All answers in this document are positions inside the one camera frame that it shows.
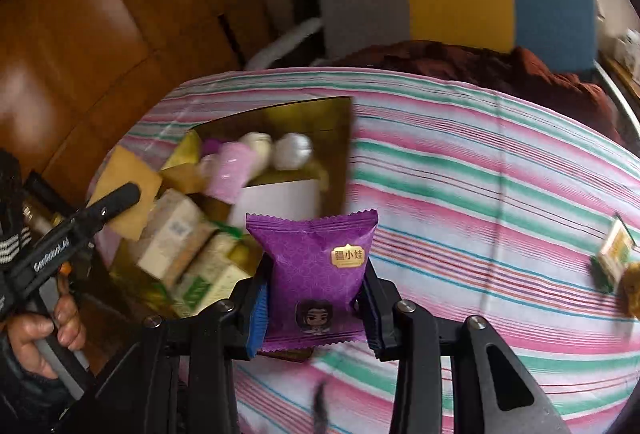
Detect wooden side table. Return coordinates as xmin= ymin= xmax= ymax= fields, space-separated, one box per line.
xmin=598 ymin=52 xmax=640 ymax=102

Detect green white carton box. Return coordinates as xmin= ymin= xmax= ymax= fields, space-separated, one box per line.
xmin=171 ymin=232 xmax=252 ymax=318

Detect pink item in box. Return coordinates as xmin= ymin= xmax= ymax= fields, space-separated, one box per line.
xmin=201 ymin=142 xmax=256 ymax=204

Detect white plastic ball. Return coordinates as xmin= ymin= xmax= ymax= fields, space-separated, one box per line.
xmin=272 ymin=133 xmax=312 ymax=171

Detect white box in storage box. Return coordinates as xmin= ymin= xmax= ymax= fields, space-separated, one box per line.
xmin=227 ymin=180 xmax=320 ymax=229

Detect yellow sponge block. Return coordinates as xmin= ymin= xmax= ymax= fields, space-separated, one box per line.
xmin=88 ymin=146 xmax=162 ymax=240

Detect person's left hand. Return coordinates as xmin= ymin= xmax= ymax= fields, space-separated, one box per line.
xmin=6 ymin=294 xmax=87 ymax=380

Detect purple snack packet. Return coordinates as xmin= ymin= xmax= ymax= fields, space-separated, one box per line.
xmin=245 ymin=210 xmax=378 ymax=353

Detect yellow knitted sock bundle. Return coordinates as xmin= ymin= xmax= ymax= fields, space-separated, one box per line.
xmin=620 ymin=262 xmax=640 ymax=319

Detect white boxes on table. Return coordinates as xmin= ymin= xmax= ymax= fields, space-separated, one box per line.
xmin=614 ymin=29 xmax=640 ymax=82

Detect dark red blanket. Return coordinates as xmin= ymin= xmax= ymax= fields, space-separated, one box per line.
xmin=329 ymin=41 xmax=624 ymax=145

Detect gold maroon storage box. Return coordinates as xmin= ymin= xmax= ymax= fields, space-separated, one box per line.
xmin=110 ymin=97 xmax=352 ymax=318

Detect striped pink green bedsheet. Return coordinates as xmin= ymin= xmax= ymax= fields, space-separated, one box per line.
xmin=122 ymin=68 xmax=639 ymax=433

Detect green rice cracker packet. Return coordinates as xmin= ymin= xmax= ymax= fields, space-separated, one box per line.
xmin=590 ymin=213 xmax=638 ymax=294

